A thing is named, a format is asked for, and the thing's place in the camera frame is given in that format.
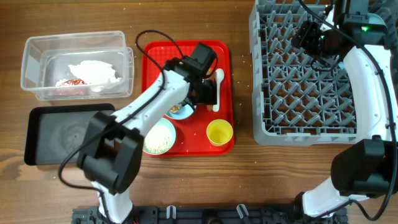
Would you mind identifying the yellow cup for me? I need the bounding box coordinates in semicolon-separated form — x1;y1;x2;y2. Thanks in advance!
206;119;233;146

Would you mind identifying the grey dishwasher rack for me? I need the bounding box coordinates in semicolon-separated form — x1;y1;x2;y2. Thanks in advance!
249;0;398;147

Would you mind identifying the small light blue bowl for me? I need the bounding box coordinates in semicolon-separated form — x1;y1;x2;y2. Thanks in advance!
165;105;196;120

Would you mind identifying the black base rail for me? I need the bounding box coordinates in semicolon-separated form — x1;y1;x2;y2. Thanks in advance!
71;204;349;224

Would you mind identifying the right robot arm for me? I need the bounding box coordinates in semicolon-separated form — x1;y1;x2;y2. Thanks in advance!
290;1;397;222

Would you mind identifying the brown food scrap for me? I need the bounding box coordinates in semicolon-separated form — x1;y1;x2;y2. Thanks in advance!
170;105;182;113

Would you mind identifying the green bowl of rice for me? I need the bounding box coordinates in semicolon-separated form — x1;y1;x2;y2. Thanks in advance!
143;118;177;156

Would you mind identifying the carrot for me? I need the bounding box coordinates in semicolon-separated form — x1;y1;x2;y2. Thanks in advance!
206;68;215;111

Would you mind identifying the red serving tray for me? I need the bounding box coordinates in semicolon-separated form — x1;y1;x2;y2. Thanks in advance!
141;40;234;157

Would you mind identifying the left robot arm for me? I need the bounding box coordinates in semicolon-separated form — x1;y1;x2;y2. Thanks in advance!
76;42;218;223

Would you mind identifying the black tray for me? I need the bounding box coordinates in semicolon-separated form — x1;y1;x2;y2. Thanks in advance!
24;103;115;166

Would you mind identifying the white tissue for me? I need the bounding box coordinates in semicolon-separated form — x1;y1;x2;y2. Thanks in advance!
68;60;121;92

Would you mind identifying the clear plastic bin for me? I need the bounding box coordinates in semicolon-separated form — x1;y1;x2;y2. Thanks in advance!
21;30;134;101

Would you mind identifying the white plastic spoon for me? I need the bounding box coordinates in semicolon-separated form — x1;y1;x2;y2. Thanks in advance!
212;68;225;112

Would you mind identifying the red snack wrapper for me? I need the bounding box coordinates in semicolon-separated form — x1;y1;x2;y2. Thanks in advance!
55;78;86;87

